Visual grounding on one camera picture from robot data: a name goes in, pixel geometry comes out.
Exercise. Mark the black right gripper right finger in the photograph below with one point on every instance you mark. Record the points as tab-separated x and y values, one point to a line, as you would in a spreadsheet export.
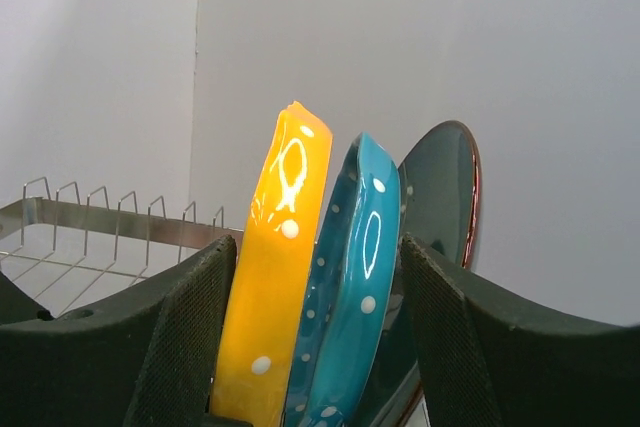
489	357

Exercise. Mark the yellow plate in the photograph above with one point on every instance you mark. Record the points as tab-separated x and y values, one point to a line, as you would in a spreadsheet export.
264	308

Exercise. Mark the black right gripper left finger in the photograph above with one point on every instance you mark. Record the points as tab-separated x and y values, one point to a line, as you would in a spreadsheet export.
144	356

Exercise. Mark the rear dark teal plate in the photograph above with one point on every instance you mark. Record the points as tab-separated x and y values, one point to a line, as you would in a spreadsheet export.
440	186

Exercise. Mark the steel dish rack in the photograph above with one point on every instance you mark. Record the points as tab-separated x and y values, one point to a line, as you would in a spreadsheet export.
64	249

